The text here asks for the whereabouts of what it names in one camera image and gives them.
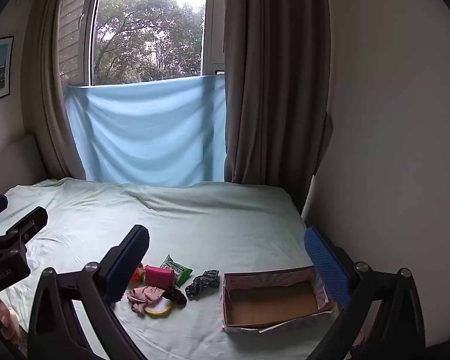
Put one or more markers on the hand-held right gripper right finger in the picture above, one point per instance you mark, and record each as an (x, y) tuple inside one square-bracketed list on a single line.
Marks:
[(326, 266)]

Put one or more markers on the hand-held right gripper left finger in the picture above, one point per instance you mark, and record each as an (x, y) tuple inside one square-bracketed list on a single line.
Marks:
[(129, 262)]

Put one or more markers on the orange pompom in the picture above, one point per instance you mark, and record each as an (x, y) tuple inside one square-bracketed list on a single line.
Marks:
[(138, 273)]

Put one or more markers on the magenta zip pouch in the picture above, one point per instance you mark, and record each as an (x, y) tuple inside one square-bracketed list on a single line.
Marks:
[(158, 275)]

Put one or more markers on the pink scrunchie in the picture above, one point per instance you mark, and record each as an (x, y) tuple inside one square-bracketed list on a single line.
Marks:
[(144, 295)]

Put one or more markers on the green tissue packet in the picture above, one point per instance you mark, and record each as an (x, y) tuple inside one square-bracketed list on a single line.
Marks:
[(178, 268)]

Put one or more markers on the patterned cardboard box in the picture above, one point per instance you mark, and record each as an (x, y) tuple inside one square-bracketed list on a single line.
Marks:
[(270, 302)]

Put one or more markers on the person's left hand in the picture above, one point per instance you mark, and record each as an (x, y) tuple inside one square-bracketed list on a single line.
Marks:
[(7, 324)]

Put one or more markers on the white padded headboard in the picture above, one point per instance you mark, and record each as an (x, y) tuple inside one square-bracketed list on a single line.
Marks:
[(13, 161)]

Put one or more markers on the light blue hanging cloth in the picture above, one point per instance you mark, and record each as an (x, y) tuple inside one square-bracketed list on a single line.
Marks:
[(146, 131)]

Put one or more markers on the beige curtain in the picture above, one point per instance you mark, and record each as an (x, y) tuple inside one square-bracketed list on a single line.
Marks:
[(277, 82), (48, 82)]

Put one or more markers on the slatted window shutter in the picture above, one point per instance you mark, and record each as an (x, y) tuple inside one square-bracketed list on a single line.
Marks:
[(73, 30)]

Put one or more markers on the window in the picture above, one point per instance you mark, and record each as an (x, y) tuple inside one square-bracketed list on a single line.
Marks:
[(146, 33)]

